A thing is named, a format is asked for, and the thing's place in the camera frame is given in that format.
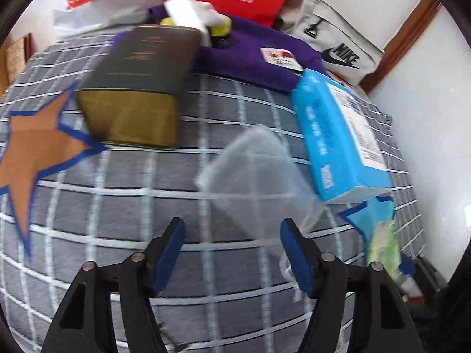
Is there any purple towel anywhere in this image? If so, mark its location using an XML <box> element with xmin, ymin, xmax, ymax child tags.
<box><xmin>149</xmin><ymin>4</ymin><xmax>324</xmax><ymax>92</ymax></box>

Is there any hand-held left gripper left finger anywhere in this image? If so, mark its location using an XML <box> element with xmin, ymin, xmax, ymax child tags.
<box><xmin>40</xmin><ymin>218</ymin><xmax>186</xmax><ymax>353</ymax></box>

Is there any white sock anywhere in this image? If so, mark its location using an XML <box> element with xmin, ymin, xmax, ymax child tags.
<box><xmin>164</xmin><ymin>0</ymin><xmax>225</xmax><ymax>34</ymax></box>

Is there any dark gold tin box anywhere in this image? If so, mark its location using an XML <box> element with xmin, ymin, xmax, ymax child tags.
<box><xmin>75</xmin><ymin>25</ymin><xmax>201</xmax><ymax>149</ymax></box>

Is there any grey checked star blanket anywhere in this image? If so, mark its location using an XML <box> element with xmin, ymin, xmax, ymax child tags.
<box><xmin>0</xmin><ymin>26</ymin><xmax>424</xmax><ymax>353</ymax></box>

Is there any illustrated notebook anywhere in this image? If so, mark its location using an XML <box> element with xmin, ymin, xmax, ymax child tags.
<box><xmin>4</xmin><ymin>33</ymin><xmax>34</xmax><ymax>85</ymax></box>

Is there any small white sticker packet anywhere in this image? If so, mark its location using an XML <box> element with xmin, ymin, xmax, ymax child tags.
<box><xmin>259</xmin><ymin>46</ymin><xmax>304</xmax><ymax>73</ymax></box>

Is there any yellow pouch with black straps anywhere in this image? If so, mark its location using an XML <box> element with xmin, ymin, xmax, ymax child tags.
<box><xmin>160</xmin><ymin>15</ymin><xmax>232</xmax><ymax>50</ymax></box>

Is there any brown wooden door frame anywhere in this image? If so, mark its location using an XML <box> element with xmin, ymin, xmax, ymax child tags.
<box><xmin>362</xmin><ymin>0</ymin><xmax>442</xmax><ymax>94</ymax></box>

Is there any green white tissue packet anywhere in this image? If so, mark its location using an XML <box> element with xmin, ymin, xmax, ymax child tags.
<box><xmin>366</xmin><ymin>221</ymin><xmax>403</xmax><ymax>278</ymax></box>

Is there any grey waist bag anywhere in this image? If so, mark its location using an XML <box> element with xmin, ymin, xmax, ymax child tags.
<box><xmin>274</xmin><ymin>0</ymin><xmax>385</xmax><ymax>85</ymax></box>

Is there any transparent plastic bag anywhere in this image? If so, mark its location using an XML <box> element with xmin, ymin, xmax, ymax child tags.
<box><xmin>195</xmin><ymin>125</ymin><xmax>324</xmax><ymax>300</ymax></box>

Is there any blue tissue box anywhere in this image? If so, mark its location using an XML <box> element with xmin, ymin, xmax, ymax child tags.
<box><xmin>291</xmin><ymin>69</ymin><xmax>392</xmax><ymax>204</ymax></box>

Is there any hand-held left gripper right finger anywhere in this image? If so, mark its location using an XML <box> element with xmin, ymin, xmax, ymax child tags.
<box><xmin>280</xmin><ymin>218</ymin><xmax>425</xmax><ymax>353</ymax></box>

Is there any white plastic shopping bag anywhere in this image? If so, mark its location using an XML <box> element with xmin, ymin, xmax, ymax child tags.
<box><xmin>52</xmin><ymin>0</ymin><xmax>177</xmax><ymax>37</ymax></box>

